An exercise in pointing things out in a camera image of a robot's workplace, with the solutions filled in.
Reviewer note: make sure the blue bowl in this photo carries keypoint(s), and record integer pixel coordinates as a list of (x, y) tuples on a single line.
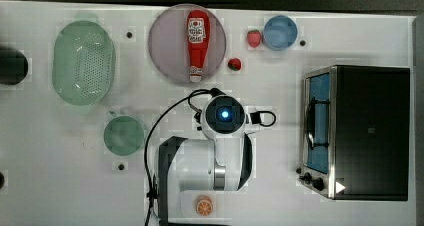
[(279, 33)]

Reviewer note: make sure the red ketchup bottle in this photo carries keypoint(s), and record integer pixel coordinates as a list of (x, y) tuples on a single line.
[(198, 36)]

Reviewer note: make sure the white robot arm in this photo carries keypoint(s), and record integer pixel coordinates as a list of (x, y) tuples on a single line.
[(221, 161)]

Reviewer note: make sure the green mug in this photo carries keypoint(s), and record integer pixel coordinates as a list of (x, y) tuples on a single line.
[(123, 135)]

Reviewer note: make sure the black toaster oven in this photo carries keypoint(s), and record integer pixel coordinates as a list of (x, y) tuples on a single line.
[(356, 132)]

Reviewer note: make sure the orange slice toy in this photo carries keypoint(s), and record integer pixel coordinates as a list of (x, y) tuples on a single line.
[(204, 206)]

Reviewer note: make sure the red toy strawberry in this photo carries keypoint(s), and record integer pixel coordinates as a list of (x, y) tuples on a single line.
[(234, 64)]

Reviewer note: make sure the grey round plate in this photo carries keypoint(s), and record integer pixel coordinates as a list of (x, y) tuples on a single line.
[(168, 44)]

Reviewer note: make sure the green colander bowl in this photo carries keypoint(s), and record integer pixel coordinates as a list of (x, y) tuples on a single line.
[(84, 60)]

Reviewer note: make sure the black cylinder upper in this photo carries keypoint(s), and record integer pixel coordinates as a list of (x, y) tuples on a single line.
[(13, 66)]

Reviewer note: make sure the pink toy strawberry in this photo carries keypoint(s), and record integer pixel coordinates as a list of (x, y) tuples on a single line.
[(254, 38)]

